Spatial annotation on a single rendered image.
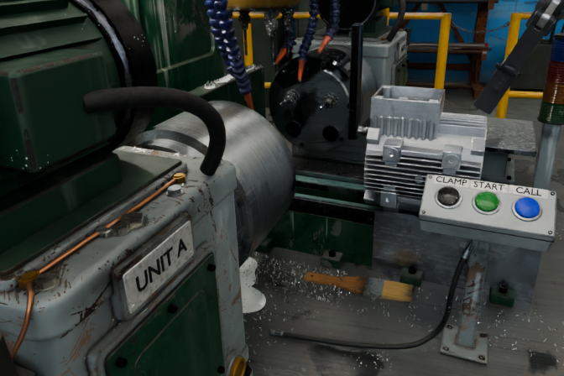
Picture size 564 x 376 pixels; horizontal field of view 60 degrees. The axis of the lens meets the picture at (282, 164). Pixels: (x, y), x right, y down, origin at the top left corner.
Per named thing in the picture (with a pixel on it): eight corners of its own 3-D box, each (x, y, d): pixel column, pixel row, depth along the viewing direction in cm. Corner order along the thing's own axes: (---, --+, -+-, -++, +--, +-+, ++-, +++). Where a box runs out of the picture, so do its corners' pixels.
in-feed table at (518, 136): (433, 180, 136) (437, 141, 132) (444, 148, 159) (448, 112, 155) (529, 194, 128) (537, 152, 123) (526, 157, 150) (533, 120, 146)
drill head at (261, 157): (46, 325, 69) (2, 159, 59) (190, 210, 100) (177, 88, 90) (200, 377, 59) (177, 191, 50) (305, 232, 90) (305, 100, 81)
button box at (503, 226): (418, 231, 73) (417, 214, 68) (426, 190, 76) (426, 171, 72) (548, 253, 66) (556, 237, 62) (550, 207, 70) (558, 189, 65)
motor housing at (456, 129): (360, 219, 93) (364, 123, 86) (380, 180, 110) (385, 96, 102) (472, 237, 86) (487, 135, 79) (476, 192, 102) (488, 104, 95)
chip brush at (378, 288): (302, 285, 94) (302, 282, 94) (308, 270, 99) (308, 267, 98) (412, 304, 89) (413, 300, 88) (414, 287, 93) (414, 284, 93)
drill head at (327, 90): (254, 158, 125) (250, 59, 115) (310, 113, 159) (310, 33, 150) (350, 171, 116) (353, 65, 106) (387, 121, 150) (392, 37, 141)
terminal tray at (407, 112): (368, 136, 91) (370, 97, 88) (380, 119, 100) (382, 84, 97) (436, 143, 87) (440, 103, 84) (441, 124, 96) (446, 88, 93)
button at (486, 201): (472, 214, 68) (473, 207, 66) (475, 195, 69) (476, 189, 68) (496, 217, 67) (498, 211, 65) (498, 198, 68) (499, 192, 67)
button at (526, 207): (512, 220, 66) (514, 214, 65) (514, 201, 67) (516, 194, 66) (537, 224, 65) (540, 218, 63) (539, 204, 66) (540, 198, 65)
